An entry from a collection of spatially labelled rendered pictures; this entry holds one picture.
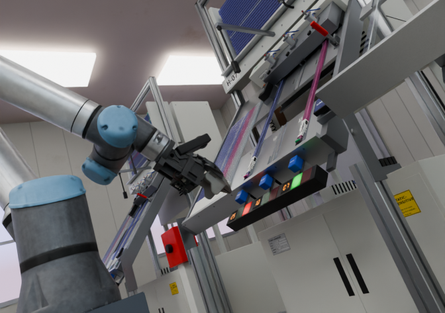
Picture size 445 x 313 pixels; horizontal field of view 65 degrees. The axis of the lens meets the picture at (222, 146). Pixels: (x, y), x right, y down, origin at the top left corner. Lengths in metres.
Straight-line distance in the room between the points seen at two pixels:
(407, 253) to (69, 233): 0.59
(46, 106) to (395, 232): 0.69
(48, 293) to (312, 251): 0.91
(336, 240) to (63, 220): 0.85
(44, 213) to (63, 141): 4.87
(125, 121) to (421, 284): 0.62
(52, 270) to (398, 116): 4.01
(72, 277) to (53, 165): 4.74
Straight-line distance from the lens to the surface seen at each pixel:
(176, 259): 1.65
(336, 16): 1.29
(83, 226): 0.62
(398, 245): 0.75
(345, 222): 1.17
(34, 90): 0.74
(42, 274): 0.60
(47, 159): 5.33
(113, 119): 0.69
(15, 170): 0.80
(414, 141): 4.25
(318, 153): 0.81
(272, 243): 1.40
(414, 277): 0.77
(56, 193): 0.62
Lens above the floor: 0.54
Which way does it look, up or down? 18 degrees up
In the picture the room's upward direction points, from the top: 21 degrees counter-clockwise
